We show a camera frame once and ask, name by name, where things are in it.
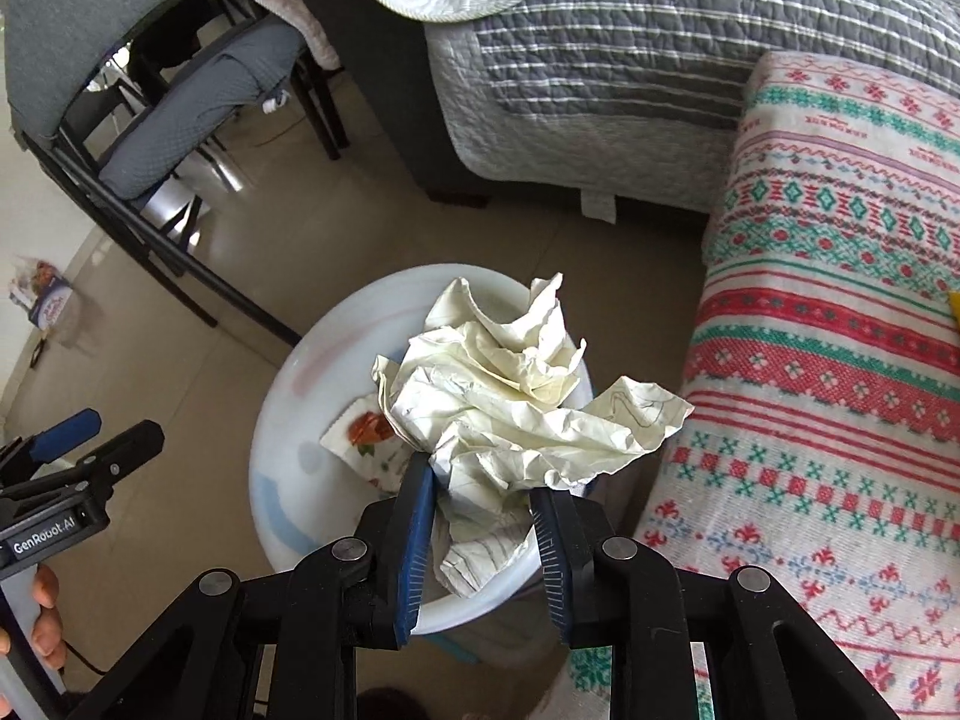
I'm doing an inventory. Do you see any person's left hand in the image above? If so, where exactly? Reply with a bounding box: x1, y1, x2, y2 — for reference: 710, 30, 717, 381
0, 565, 68, 659

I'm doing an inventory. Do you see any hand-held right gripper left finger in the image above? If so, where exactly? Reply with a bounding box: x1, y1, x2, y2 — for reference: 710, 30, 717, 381
64, 454, 440, 720

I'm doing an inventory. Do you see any dark grey sofa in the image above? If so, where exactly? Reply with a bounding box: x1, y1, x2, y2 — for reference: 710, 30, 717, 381
281, 0, 960, 207

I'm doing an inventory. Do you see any red green patterned blanket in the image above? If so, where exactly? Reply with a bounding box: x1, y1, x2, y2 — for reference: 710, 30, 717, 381
570, 51, 960, 720

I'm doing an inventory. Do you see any printed white wrapper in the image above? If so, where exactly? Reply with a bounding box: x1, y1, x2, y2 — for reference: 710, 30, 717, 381
321, 396, 413, 496

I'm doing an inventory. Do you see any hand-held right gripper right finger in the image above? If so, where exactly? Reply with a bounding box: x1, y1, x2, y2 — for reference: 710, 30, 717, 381
529, 487, 901, 720

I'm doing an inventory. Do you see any grey black-framed chair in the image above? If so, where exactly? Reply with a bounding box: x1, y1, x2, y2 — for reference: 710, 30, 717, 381
4, 0, 305, 350

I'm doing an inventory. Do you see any white round bin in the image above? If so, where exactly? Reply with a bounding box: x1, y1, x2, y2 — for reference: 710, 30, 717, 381
249, 262, 608, 665

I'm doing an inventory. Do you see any grey striped quilt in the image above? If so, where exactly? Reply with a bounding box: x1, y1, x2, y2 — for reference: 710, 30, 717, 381
244, 0, 960, 224

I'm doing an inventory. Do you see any cream paper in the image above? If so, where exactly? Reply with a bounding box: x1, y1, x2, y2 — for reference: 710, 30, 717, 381
371, 272, 695, 601

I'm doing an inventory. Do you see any printed plastic bag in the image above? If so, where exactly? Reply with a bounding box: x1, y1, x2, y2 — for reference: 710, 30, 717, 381
7, 259, 76, 331

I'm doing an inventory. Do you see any black cable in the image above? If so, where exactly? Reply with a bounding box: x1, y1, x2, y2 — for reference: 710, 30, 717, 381
64, 637, 113, 677

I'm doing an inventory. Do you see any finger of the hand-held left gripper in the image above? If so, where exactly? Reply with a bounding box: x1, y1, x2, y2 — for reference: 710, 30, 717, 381
0, 409, 103, 492
45, 420, 166, 500

